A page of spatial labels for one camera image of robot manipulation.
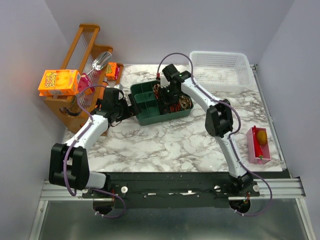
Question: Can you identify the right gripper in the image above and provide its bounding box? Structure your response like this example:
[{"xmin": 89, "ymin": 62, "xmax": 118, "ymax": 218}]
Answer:
[{"xmin": 156, "ymin": 85, "xmax": 179, "ymax": 111}]

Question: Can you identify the green divided organizer tray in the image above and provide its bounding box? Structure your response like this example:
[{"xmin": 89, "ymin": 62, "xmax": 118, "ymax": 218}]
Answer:
[{"xmin": 130, "ymin": 80, "xmax": 194, "ymax": 126}]

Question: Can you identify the black orange floral tie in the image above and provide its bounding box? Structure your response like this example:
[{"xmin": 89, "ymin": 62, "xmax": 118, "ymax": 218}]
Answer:
[{"xmin": 158, "ymin": 100, "xmax": 181, "ymax": 115}]

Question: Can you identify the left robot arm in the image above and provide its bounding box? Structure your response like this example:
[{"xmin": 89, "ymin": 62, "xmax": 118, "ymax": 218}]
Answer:
[{"xmin": 48, "ymin": 85, "xmax": 141, "ymax": 198}]

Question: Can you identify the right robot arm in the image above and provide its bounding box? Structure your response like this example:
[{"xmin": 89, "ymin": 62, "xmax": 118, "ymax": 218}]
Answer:
[{"xmin": 162, "ymin": 64, "xmax": 253, "ymax": 196}]

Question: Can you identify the rolled orange black tie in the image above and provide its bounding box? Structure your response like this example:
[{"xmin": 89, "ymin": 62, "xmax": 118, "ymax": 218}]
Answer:
[{"xmin": 168, "ymin": 103, "xmax": 181, "ymax": 113}]

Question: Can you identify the rolled beige patterned tie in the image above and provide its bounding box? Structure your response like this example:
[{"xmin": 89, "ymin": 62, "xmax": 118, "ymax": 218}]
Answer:
[{"xmin": 178, "ymin": 95, "xmax": 192, "ymax": 110}]

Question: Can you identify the rolled red patterned tie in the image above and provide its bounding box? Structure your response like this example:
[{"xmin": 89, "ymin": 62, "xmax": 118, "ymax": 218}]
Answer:
[{"xmin": 152, "ymin": 83, "xmax": 162, "ymax": 101}]

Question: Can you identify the orange bottle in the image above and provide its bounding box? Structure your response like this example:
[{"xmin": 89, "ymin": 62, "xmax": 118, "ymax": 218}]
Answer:
[{"xmin": 96, "ymin": 77, "xmax": 109, "ymax": 107}]

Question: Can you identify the small orange box upper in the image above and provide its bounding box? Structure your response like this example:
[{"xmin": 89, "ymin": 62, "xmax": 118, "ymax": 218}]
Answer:
[{"xmin": 105, "ymin": 62, "xmax": 119, "ymax": 81}]

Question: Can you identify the wooden rack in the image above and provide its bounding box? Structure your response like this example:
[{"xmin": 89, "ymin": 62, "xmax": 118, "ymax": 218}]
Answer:
[{"xmin": 44, "ymin": 23, "xmax": 113, "ymax": 134}]

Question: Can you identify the pink small box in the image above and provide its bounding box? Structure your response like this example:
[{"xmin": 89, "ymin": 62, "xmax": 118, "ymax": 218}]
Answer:
[{"xmin": 78, "ymin": 73, "xmax": 95, "ymax": 96}]

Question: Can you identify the metal scoop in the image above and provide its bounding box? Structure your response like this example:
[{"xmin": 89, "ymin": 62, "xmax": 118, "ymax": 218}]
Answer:
[{"xmin": 92, "ymin": 51, "xmax": 112, "ymax": 71}]

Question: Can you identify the tin can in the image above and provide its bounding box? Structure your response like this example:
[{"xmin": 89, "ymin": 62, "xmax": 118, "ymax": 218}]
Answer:
[{"xmin": 65, "ymin": 96, "xmax": 82, "ymax": 117}]

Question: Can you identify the white plastic basket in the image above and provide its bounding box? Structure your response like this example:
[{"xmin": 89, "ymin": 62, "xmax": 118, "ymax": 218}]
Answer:
[{"xmin": 189, "ymin": 51, "xmax": 254, "ymax": 92}]

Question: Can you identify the orange snack box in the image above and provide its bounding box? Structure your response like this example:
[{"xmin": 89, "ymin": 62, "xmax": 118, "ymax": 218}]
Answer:
[{"xmin": 38, "ymin": 69, "xmax": 81, "ymax": 97}]

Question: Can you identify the orange fruit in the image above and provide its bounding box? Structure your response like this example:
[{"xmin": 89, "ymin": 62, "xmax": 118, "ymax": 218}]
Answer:
[{"xmin": 256, "ymin": 130, "xmax": 268, "ymax": 146}]

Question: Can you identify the red chili pepper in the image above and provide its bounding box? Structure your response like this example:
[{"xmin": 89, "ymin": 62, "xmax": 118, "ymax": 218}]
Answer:
[{"xmin": 252, "ymin": 126, "xmax": 264, "ymax": 160}]

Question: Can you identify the pink tray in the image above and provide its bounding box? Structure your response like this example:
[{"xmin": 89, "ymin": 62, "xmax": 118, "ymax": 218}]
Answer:
[{"xmin": 246, "ymin": 126, "xmax": 271, "ymax": 165}]

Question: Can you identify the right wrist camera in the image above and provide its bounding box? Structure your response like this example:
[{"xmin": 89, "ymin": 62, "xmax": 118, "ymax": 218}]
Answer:
[{"xmin": 160, "ymin": 77, "xmax": 170, "ymax": 88}]

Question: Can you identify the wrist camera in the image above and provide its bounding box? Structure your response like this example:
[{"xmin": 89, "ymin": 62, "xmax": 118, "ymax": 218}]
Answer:
[
  {"xmin": 114, "ymin": 83, "xmax": 124, "ymax": 91},
  {"xmin": 160, "ymin": 77, "xmax": 170, "ymax": 88}
]

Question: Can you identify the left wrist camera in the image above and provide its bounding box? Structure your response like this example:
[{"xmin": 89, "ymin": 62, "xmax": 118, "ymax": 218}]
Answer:
[{"xmin": 114, "ymin": 83, "xmax": 124, "ymax": 91}]

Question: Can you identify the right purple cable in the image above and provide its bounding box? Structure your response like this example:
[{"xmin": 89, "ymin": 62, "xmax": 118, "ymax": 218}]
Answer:
[{"xmin": 156, "ymin": 52, "xmax": 273, "ymax": 218}]

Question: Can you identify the purple cable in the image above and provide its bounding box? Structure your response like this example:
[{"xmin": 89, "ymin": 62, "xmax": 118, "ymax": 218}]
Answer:
[
  {"xmin": 156, "ymin": 52, "xmax": 273, "ymax": 218},
  {"xmin": 63, "ymin": 84, "xmax": 126, "ymax": 219}
]

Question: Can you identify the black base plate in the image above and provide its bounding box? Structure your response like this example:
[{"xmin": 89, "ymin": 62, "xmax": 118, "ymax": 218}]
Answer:
[{"xmin": 82, "ymin": 171, "xmax": 261, "ymax": 210}]

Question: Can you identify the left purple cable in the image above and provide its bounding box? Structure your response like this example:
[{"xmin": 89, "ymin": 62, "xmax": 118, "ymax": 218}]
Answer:
[{"xmin": 63, "ymin": 84, "xmax": 126, "ymax": 219}]

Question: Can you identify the aluminium rail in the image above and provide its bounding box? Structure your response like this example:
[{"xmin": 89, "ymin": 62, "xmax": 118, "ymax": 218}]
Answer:
[{"xmin": 40, "ymin": 178, "xmax": 306, "ymax": 201}]

